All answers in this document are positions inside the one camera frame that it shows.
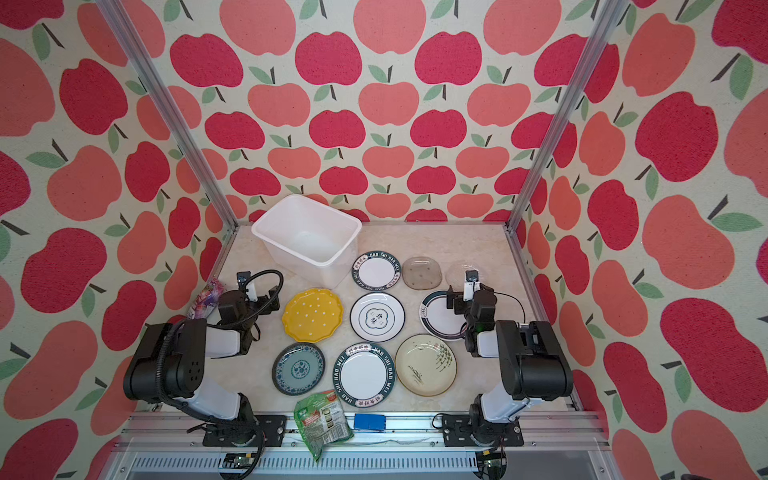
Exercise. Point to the front aluminium rail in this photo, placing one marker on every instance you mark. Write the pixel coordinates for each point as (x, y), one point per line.
(542, 445)

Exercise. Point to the left aluminium frame post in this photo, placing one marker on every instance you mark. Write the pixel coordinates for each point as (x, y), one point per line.
(130, 41)

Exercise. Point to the clear glass plate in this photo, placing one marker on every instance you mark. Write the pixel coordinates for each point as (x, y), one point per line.
(455, 275)

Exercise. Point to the yellow dotted scalloped plate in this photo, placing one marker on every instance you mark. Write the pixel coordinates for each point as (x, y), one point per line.
(313, 315)

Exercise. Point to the beige bamboo print plate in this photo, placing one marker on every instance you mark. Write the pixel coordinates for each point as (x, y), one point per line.
(425, 365)

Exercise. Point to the large dark-rimmed lettered plate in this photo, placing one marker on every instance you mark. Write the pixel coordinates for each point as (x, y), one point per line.
(364, 375)

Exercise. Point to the smoky translucent glass plate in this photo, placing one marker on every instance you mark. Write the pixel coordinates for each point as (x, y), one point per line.
(422, 273)

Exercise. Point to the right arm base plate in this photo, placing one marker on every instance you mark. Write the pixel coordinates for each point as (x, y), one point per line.
(467, 431)

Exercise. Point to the white plastic bin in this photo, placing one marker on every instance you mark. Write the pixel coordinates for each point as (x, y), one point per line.
(312, 240)

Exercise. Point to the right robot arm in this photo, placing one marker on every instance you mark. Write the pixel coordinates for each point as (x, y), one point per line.
(533, 368)

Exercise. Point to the white plate black flower outline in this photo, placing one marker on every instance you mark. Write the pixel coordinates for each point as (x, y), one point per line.
(377, 317)

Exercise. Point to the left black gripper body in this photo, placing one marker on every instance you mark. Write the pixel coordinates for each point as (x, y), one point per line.
(261, 307)

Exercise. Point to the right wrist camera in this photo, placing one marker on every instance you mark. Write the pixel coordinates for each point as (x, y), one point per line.
(471, 284)

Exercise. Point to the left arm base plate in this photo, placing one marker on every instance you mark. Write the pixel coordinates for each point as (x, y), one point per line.
(263, 431)

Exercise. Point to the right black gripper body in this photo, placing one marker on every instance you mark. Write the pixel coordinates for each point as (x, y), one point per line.
(462, 309)

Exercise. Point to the blue box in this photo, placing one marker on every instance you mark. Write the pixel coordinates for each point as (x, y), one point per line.
(369, 422)

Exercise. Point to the purple candy wrapper packet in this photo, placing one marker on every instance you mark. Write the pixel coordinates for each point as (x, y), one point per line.
(207, 300)

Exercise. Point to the blue green patterned plate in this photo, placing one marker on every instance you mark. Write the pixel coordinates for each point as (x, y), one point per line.
(298, 369)

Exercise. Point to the right aluminium frame post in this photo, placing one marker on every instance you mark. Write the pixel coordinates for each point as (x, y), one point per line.
(602, 31)

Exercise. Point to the aluminium frame post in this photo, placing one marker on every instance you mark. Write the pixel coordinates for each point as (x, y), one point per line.
(602, 31)
(130, 41)

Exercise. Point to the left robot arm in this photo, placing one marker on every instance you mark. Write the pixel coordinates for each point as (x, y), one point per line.
(169, 367)

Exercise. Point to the green snack packet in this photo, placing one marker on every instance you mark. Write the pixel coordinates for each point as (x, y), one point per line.
(321, 421)

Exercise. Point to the white plate green red rim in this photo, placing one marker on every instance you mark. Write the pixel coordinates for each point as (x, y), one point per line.
(440, 321)

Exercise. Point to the small dark-rimmed lettered plate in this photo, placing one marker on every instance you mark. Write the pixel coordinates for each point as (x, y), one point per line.
(376, 271)

